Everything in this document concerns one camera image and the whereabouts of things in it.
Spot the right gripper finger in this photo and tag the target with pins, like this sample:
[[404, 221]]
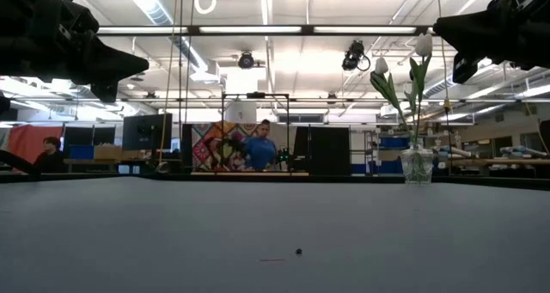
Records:
[[462, 38], [460, 24]]

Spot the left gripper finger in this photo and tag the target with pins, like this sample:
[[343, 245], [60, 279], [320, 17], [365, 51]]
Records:
[[122, 59], [120, 73]]

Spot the white artificial tulip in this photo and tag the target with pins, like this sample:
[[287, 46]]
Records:
[[424, 44], [381, 65]]

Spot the pale blue robot arm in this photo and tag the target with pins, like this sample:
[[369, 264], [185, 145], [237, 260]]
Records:
[[522, 151], [455, 151]]

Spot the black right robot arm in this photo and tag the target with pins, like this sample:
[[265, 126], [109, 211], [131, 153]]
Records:
[[542, 26]]

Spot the background black robot arm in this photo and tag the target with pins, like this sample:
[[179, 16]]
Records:
[[282, 154]]

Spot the clear cut-glass vase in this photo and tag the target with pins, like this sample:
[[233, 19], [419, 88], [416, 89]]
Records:
[[416, 166]]

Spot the black computer monitor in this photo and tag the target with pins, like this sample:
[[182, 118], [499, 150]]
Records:
[[146, 132]]

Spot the black low partition panel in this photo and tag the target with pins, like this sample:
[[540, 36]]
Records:
[[77, 136]]

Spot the cardboard box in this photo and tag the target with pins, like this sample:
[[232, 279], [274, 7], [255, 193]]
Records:
[[107, 152]]

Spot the blue storage bin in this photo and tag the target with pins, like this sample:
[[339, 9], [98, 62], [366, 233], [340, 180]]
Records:
[[81, 152]]

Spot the narrow black panel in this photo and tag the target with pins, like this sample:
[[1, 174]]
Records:
[[187, 147]]

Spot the red cloth backdrop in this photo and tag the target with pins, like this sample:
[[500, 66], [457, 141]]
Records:
[[21, 140]]

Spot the colourful patchwork quilt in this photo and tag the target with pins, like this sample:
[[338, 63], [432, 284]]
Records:
[[206, 142]]

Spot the person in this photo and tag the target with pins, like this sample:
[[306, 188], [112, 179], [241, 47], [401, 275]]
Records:
[[50, 160], [260, 151]]

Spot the blue shelf bin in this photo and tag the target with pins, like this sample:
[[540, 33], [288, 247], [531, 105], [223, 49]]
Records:
[[393, 142]]

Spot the white cylinder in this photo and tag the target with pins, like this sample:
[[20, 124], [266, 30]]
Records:
[[240, 112]]

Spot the wooden workbench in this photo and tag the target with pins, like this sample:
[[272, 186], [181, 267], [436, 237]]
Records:
[[507, 161]]

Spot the blue low cabinet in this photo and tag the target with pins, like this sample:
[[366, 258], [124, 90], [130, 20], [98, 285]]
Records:
[[378, 168]]

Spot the background wooden table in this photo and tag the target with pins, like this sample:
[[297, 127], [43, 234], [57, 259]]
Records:
[[258, 173]]

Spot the large black panel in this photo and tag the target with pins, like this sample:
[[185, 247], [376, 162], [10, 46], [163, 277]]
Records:
[[326, 151]]

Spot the white backdrop sheet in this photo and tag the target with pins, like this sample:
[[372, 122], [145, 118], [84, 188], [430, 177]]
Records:
[[285, 134]]

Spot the distant black frame beam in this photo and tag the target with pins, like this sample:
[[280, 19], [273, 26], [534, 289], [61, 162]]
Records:
[[129, 99]]

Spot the black overhead frame beam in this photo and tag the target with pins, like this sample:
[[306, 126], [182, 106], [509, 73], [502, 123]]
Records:
[[193, 30]]

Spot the round black ceiling camera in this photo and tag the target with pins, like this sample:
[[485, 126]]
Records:
[[246, 61]]

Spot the black metal frame rig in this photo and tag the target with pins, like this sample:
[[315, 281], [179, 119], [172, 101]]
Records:
[[255, 95]]

